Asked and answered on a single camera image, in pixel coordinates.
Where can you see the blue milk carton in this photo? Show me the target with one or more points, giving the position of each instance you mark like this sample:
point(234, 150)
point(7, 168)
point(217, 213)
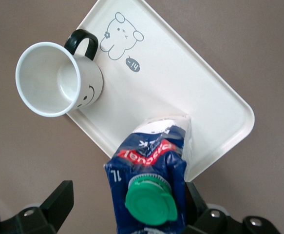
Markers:
point(151, 158)

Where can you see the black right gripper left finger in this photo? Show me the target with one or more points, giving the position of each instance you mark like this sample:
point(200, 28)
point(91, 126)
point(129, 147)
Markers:
point(46, 214)

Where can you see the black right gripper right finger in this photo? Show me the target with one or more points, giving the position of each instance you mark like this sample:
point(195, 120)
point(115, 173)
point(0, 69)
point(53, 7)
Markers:
point(205, 221)

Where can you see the cream tray with rabbit print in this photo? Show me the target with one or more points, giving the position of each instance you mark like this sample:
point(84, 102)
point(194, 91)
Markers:
point(180, 85)

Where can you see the white mug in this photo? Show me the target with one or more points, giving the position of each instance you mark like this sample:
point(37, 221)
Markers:
point(46, 78)

